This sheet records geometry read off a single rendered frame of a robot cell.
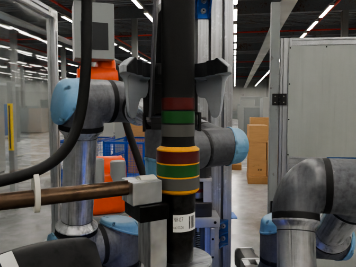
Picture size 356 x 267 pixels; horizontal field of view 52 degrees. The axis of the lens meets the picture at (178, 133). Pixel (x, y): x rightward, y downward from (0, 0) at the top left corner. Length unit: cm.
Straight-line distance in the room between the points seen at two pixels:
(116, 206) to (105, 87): 344
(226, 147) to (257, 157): 726
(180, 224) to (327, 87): 194
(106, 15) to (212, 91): 400
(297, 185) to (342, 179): 8
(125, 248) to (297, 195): 56
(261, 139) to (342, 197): 716
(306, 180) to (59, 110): 59
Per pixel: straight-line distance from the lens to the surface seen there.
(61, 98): 94
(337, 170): 79
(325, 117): 224
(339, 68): 227
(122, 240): 111
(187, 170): 35
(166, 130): 35
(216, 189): 128
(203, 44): 126
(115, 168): 422
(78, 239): 53
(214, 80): 39
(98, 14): 436
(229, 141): 70
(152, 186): 34
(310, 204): 78
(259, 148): 792
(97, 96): 94
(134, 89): 39
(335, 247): 115
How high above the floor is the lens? 160
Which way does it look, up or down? 4 degrees down
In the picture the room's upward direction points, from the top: straight up
